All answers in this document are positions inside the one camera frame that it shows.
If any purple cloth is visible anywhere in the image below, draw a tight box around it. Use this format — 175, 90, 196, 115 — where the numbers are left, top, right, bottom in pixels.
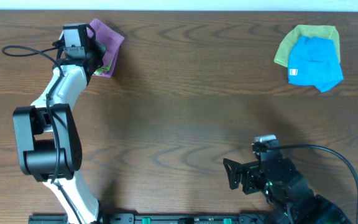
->
90, 19, 124, 64
106, 51, 119, 78

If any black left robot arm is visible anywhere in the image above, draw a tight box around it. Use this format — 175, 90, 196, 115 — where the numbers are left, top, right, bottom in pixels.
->
12, 23, 106, 223

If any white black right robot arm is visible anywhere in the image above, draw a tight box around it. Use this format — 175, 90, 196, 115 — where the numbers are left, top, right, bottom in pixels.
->
223, 144, 351, 223

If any folded purple cloth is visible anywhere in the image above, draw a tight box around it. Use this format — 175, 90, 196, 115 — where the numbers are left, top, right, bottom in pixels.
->
106, 51, 119, 78

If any folded green cloth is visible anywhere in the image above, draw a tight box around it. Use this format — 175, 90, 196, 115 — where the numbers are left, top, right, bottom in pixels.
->
93, 61, 112, 77

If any green cloth in pile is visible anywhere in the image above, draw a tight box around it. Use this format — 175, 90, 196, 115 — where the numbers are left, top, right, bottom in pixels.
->
273, 24, 341, 67

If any blue cloth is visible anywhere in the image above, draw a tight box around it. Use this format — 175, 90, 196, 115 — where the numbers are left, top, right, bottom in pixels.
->
288, 36, 344, 93

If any black right camera cable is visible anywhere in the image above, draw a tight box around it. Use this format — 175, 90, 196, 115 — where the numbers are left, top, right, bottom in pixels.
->
255, 143, 358, 224

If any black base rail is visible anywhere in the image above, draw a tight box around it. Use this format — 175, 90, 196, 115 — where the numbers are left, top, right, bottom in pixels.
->
27, 212, 279, 224

